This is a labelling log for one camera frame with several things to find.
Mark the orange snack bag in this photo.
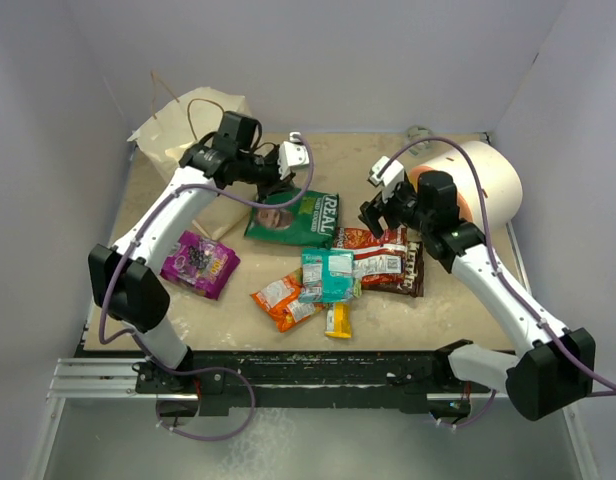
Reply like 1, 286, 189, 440
251, 268, 325, 333

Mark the teal snack packet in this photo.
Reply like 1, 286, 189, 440
299, 249, 361, 304

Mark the aluminium frame rail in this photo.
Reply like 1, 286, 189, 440
27, 358, 599, 479

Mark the large cylindrical drum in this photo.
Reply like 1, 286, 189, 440
408, 140, 523, 232

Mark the small tape roll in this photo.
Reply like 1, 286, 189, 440
406, 125, 433, 155

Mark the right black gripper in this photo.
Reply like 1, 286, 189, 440
359, 177, 433, 238

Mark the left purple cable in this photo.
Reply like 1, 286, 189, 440
97, 132, 317, 442

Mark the brown m&m's bag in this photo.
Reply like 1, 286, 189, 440
362, 241, 424, 298

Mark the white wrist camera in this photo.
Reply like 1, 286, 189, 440
278, 132, 311, 180
368, 156, 406, 203

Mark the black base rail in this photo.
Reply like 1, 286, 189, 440
72, 341, 494, 419

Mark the yellow snack bar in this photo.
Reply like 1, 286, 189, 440
325, 302, 352, 339

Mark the brown paper bag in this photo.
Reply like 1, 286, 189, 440
128, 71, 251, 240

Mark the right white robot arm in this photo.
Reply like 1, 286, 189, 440
359, 164, 596, 421

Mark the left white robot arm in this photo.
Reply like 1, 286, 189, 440
88, 111, 314, 392

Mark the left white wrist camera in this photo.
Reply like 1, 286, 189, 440
278, 132, 311, 180

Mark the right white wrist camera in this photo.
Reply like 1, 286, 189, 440
368, 156, 406, 203

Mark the purple candy bag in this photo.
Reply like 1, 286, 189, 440
160, 231, 240, 300

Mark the red doritos bag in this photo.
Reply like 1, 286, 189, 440
333, 227, 408, 292

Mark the green chips bag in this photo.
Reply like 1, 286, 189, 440
244, 189, 340, 249

